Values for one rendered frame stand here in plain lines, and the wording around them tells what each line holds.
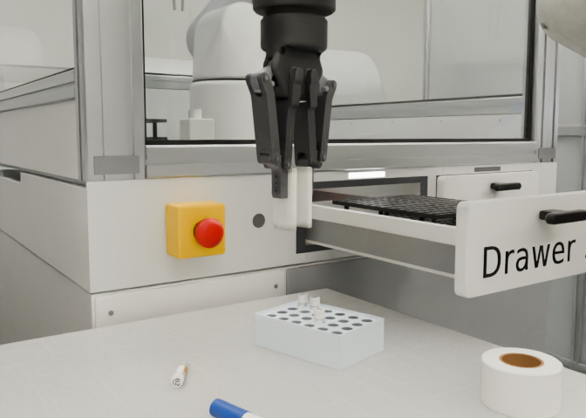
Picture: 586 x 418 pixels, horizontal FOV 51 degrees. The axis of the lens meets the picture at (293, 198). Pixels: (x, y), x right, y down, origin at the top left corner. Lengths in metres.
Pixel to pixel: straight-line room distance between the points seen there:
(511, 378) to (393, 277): 0.57
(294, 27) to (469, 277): 0.34
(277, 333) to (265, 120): 0.24
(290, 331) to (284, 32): 0.32
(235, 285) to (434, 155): 0.46
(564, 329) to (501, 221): 2.25
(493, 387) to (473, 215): 0.21
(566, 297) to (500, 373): 2.38
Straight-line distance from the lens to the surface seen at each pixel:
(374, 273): 1.10
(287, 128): 0.68
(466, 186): 1.21
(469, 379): 0.67
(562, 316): 2.99
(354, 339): 0.68
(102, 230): 0.84
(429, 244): 0.79
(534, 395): 0.59
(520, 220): 0.80
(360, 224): 0.88
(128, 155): 0.84
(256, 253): 0.94
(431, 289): 1.20
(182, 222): 0.83
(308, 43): 0.68
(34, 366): 0.73
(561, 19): 0.92
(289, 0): 0.67
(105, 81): 0.84
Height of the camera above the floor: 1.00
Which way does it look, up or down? 6 degrees down
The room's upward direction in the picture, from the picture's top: straight up
